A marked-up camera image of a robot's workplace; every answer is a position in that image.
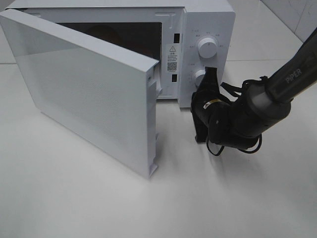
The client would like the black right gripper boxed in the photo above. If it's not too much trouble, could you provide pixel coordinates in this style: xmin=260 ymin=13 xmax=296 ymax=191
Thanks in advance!
xmin=191 ymin=66 xmax=238 ymax=146

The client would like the white microwave knob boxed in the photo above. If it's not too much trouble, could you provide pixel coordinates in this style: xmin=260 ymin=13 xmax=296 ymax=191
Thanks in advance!
xmin=197 ymin=36 xmax=218 ymax=59
xmin=194 ymin=69 xmax=206 ymax=88

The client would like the white microwave door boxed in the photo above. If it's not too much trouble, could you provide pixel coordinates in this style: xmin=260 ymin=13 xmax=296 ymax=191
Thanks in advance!
xmin=0 ymin=9 xmax=160 ymax=178

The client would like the toy burger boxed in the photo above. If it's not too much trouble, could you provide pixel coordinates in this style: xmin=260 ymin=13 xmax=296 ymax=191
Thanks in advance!
xmin=85 ymin=25 xmax=122 ymax=45

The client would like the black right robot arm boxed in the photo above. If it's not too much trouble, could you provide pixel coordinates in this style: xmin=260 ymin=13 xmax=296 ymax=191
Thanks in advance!
xmin=191 ymin=31 xmax=317 ymax=156

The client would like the white warning label sticker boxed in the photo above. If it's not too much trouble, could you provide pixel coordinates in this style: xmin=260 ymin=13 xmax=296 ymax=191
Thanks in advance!
xmin=165 ymin=43 xmax=180 ymax=74

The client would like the white microwave oven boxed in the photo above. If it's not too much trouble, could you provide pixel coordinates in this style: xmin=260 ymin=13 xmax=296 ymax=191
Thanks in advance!
xmin=5 ymin=0 xmax=235 ymax=108

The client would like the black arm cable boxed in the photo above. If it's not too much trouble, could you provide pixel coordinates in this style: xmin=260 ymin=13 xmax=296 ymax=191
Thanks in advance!
xmin=205 ymin=76 xmax=268 ymax=157

